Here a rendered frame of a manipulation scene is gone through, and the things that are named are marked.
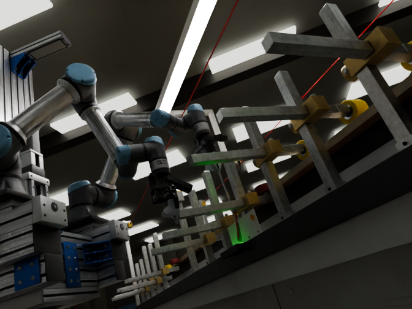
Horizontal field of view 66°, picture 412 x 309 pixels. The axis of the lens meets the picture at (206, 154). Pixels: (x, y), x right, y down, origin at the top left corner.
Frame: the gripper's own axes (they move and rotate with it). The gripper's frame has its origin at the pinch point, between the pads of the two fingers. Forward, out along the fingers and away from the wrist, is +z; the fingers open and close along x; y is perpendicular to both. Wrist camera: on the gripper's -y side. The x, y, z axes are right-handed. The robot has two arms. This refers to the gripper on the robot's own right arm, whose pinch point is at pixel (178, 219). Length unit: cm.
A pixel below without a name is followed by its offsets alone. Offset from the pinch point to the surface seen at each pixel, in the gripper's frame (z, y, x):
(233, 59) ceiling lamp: -244, -187, -159
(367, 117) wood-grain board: -5, -46, 56
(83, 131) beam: -233, -2, -303
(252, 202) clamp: -0.4, -30.4, 5.0
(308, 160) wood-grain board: -6, -46, 27
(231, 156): -11.3, -14.5, 26.5
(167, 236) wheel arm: 0.0, -1.8, -23.5
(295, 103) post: -17, -30, 48
